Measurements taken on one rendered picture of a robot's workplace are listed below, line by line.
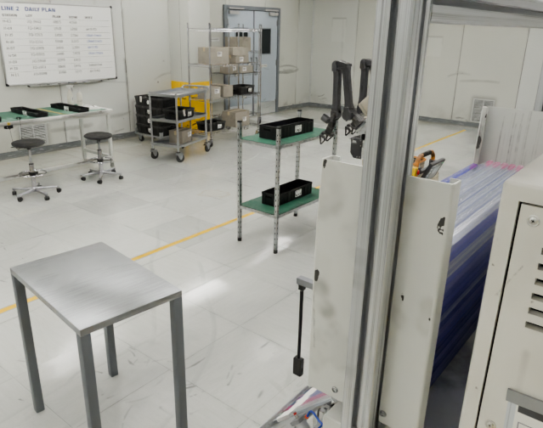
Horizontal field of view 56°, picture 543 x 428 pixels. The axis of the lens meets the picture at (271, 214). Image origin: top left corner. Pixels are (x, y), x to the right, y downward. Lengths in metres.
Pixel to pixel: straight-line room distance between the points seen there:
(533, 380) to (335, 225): 0.26
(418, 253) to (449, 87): 10.96
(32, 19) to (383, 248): 7.89
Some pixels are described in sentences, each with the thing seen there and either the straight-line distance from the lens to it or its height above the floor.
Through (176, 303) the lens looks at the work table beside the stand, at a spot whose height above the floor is 0.75.
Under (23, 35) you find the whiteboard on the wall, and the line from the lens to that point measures 8.21.
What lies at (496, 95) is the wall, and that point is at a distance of 11.22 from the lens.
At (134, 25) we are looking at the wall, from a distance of 9.24.
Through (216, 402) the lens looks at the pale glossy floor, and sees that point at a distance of 2.87.
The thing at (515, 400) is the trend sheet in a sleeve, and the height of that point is 1.49.
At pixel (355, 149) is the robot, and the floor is 0.96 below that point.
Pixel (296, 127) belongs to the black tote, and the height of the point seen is 1.02.
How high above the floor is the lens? 1.85
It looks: 20 degrees down
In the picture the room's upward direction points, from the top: 1 degrees clockwise
